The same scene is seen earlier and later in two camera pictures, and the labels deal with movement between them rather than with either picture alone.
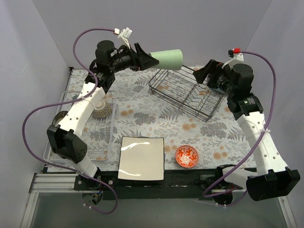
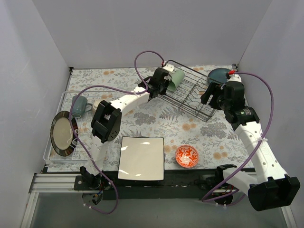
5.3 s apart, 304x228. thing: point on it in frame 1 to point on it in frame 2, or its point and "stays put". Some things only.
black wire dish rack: [179, 88] stays put
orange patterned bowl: [186, 156] stays put
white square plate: [141, 158] stays put
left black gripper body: [138, 57] to [164, 79]
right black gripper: [211, 74] to [211, 95]
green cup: [171, 60] to [177, 77]
